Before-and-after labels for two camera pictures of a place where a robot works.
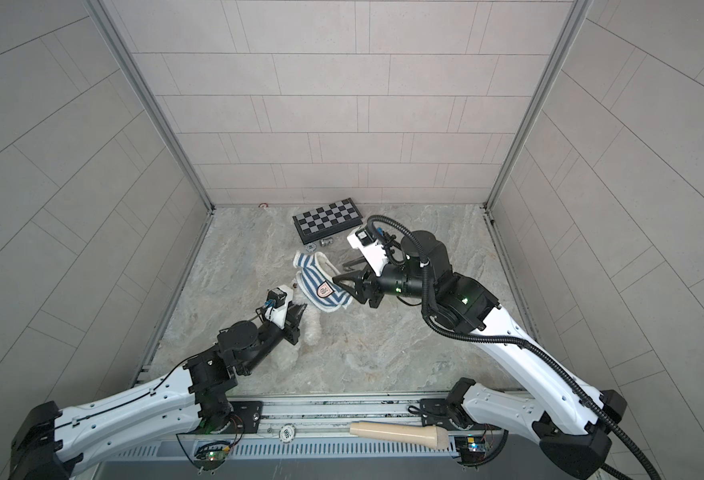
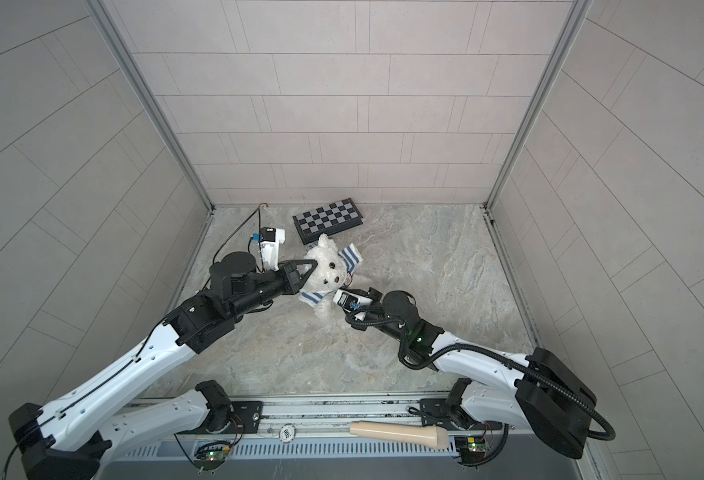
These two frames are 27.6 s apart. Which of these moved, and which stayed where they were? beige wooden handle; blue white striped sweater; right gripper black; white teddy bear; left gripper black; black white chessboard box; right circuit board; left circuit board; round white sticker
Moved: blue white striped sweater; right gripper black; left gripper black; white teddy bear
Stayed: black white chessboard box; beige wooden handle; round white sticker; right circuit board; left circuit board
